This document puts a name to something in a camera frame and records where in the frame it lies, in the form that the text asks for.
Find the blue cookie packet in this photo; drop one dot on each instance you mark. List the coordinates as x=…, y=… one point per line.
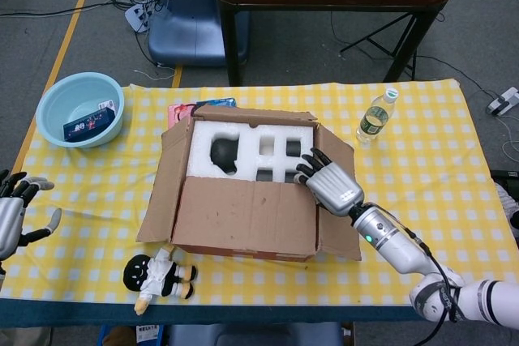
x=219, y=102

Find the white foam insert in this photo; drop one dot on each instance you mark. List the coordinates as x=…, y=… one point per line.
x=202, y=159

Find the flat black object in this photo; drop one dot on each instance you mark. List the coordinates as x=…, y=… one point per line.
x=504, y=173

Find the black white plush doll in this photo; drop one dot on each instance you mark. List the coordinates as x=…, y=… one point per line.
x=154, y=277

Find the yellow white checkered tablecloth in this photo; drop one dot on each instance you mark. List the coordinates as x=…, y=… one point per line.
x=405, y=167

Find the blue plastic crate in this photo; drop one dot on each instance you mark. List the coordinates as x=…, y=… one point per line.
x=103, y=336

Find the white grey bundle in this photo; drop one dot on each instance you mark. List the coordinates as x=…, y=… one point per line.
x=507, y=204

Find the clear water bottle green label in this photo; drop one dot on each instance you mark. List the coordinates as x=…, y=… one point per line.
x=375, y=117

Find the pink snack box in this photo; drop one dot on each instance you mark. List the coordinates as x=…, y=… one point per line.
x=175, y=113

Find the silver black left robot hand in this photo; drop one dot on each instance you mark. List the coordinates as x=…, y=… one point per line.
x=8, y=216

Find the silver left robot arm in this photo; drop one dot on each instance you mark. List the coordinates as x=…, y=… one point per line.
x=2, y=271

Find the dark blue printed carton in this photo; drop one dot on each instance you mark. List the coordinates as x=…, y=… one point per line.
x=87, y=124

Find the black cylindrical part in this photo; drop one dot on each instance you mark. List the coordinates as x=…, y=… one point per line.
x=293, y=148

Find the round black part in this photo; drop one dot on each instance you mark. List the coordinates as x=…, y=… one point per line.
x=223, y=151

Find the white grey power strip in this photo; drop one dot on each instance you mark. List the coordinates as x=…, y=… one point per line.
x=503, y=101

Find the light blue plastic basin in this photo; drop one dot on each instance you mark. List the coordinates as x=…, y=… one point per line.
x=57, y=99

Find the blue machine base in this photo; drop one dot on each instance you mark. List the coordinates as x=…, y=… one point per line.
x=186, y=30

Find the red cardboard shipping box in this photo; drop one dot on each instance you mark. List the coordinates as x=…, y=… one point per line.
x=243, y=216

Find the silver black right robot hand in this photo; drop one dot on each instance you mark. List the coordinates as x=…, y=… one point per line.
x=332, y=186

